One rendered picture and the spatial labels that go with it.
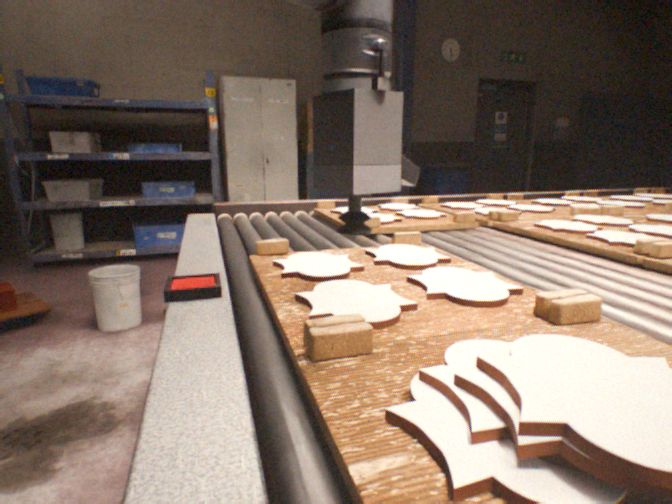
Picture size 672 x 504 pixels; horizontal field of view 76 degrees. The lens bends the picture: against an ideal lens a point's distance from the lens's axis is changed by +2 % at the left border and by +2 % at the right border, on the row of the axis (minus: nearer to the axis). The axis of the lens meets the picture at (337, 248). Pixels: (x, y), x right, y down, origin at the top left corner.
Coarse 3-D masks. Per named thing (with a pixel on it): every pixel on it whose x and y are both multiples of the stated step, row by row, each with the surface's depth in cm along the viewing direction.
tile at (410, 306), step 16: (320, 288) 55; (336, 288) 55; (352, 288) 55; (368, 288) 55; (384, 288) 55; (320, 304) 49; (336, 304) 49; (352, 304) 49; (368, 304) 49; (384, 304) 49; (400, 304) 50; (416, 304) 50; (368, 320) 45; (384, 320) 45
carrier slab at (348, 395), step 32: (608, 320) 48; (384, 352) 40; (416, 352) 40; (640, 352) 40; (320, 384) 34; (352, 384) 34; (384, 384) 34; (320, 416) 31; (352, 416) 30; (384, 416) 30; (352, 448) 27; (384, 448) 27; (416, 448) 27; (352, 480) 25; (384, 480) 24; (416, 480) 24
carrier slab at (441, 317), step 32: (256, 256) 76; (288, 256) 76; (352, 256) 76; (448, 256) 76; (288, 288) 58; (416, 288) 58; (288, 320) 47; (416, 320) 47; (448, 320) 47; (480, 320) 47; (512, 320) 47; (544, 320) 48; (288, 352) 43
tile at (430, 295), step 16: (432, 272) 63; (448, 272) 63; (464, 272) 63; (432, 288) 55; (448, 288) 55; (464, 288) 55; (480, 288) 55; (496, 288) 55; (512, 288) 56; (464, 304) 52; (480, 304) 51; (496, 304) 51
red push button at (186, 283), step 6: (174, 282) 64; (180, 282) 64; (186, 282) 64; (192, 282) 64; (198, 282) 64; (204, 282) 63; (210, 282) 64; (174, 288) 61; (180, 288) 61; (186, 288) 61
